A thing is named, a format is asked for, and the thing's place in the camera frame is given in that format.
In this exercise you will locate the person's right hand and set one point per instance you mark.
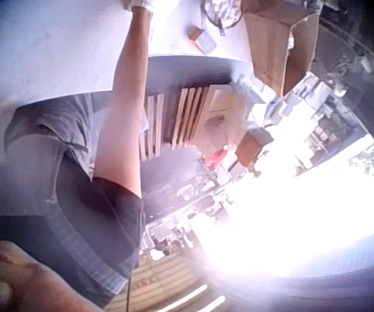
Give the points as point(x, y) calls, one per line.
point(138, 4)

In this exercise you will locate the small wooden block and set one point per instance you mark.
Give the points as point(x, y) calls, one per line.
point(194, 32)

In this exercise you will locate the stack of wooden slats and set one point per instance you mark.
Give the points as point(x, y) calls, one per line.
point(177, 122)

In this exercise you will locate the brown cardboard box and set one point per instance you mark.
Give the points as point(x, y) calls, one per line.
point(276, 42)

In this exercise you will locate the brown box-shaped machine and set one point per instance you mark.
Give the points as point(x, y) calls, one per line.
point(253, 144)

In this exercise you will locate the cluttered workshop rack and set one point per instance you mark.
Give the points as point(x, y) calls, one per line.
point(238, 182)

